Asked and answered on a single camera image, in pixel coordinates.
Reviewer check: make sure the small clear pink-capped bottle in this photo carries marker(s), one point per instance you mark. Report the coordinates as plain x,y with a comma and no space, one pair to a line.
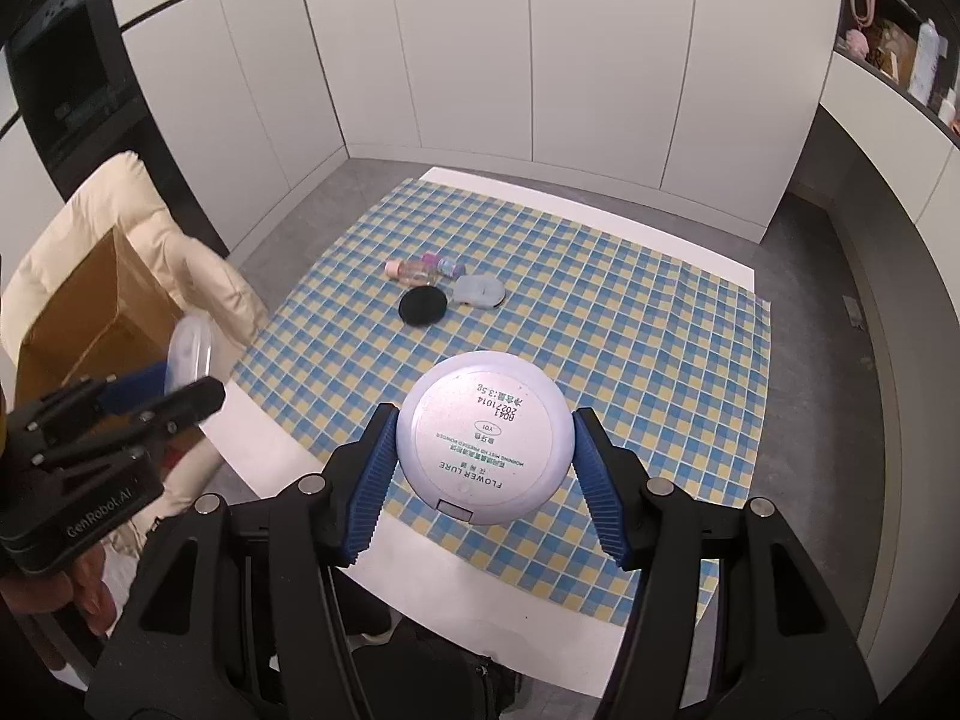
405,268

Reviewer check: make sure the black round powder puff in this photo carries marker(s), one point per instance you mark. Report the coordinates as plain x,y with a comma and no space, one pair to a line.
422,306

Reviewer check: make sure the floor socket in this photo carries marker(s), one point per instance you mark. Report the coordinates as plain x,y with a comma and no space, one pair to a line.
852,311

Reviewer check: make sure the white table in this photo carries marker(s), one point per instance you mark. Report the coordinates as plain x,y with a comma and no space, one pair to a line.
465,592

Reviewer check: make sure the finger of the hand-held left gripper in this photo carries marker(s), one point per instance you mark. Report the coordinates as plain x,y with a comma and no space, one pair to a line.
180,405
127,388

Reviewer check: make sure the brown patterned box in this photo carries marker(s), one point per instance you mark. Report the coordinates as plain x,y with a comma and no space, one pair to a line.
892,49

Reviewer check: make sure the white curved counter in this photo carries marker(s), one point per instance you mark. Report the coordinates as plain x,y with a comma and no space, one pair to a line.
877,135

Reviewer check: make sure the person's left hand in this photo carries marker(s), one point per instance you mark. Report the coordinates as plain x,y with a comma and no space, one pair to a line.
90,600

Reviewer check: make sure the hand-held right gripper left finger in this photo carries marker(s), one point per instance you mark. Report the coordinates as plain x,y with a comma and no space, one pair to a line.
371,480

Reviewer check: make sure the grey-blue plastic case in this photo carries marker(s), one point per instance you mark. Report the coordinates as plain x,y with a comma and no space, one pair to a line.
478,290

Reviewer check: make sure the white spray bottle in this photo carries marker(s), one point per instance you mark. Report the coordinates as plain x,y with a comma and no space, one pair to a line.
925,60

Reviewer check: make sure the brown cardboard box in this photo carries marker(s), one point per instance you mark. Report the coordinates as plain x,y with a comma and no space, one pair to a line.
90,315

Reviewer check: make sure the cream padded armchair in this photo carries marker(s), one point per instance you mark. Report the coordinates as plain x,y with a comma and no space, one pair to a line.
112,195

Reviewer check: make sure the small white bottle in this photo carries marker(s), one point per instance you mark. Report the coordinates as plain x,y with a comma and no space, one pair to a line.
949,106

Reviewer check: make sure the black glass oven column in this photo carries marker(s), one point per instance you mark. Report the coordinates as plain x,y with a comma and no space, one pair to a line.
67,90

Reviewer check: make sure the small pink round pouch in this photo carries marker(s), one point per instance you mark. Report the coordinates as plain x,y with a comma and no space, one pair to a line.
857,41

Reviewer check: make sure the white wall cabinets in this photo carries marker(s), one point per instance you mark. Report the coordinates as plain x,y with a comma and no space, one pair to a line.
525,52

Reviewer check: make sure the white round compact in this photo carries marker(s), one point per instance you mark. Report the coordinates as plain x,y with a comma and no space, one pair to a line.
484,435

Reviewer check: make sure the blue yellow checked tablecloth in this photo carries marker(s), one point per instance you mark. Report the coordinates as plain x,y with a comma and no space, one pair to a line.
637,360

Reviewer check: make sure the small purple bottle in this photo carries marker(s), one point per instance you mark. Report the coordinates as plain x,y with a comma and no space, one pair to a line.
444,266

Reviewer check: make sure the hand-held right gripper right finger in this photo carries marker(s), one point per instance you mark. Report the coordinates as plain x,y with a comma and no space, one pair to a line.
600,487

